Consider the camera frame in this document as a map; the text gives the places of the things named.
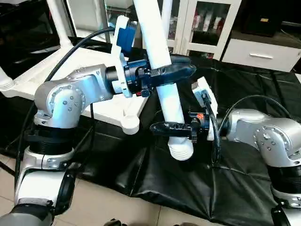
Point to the black table mat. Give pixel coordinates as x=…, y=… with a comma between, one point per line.
x=188, y=188

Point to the white plastic table top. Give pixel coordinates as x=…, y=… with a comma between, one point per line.
x=103, y=106

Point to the white glass door cabinet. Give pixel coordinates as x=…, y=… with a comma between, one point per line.
x=207, y=26

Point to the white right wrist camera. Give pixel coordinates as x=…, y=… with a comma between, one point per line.
x=207, y=99

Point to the black case with yellow label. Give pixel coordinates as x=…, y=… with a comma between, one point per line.
x=261, y=19

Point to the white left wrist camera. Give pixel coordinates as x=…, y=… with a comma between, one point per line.
x=121, y=42

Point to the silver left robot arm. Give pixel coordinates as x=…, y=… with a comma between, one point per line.
x=66, y=99

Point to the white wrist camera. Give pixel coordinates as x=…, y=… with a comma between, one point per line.
x=121, y=42
x=207, y=99

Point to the white drawer unit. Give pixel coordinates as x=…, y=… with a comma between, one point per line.
x=261, y=55

